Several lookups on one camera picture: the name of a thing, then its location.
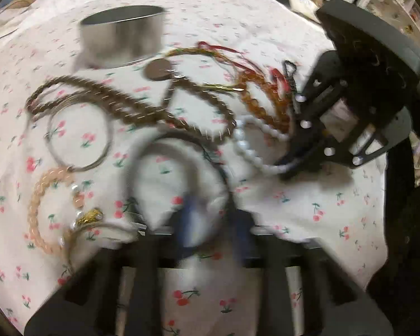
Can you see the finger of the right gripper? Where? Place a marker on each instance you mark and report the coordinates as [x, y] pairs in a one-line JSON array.
[[300, 126], [303, 156]]

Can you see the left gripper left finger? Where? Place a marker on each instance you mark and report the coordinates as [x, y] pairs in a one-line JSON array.
[[87, 303]]

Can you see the cherry print white bedsheet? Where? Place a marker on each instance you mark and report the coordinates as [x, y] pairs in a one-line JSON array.
[[212, 295]]

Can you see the round silver metal tin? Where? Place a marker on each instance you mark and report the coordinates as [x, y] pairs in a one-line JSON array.
[[120, 36]]

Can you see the thin silver wire bangle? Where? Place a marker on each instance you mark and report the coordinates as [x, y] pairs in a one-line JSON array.
[[79, 133]]

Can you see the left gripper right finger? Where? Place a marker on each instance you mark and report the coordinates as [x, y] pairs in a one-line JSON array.
[[334, 304]]

